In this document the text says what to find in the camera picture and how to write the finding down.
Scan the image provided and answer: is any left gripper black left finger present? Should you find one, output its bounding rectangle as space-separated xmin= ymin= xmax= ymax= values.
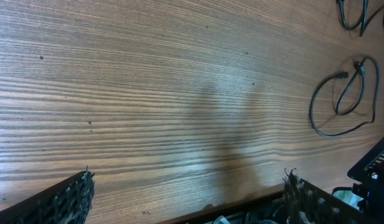
xmin=0 ymin=170 xmax=95 ymax=224

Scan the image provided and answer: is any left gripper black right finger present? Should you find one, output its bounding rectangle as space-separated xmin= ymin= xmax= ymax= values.
xmin=283 ymin=171 xmax=369 ymax=224

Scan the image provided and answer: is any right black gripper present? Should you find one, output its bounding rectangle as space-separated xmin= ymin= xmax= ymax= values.
xmin=347 ymin=137 xmax=384 ymax=223

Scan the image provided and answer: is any thick black cable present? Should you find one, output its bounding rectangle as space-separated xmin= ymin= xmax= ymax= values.
xmin=309 ymin=55 xmax=381 ymax=138

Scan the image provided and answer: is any black usb cable white plug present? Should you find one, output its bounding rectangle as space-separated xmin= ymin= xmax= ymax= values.
xmin=336 ymin=0 xmax=384 ymax=37

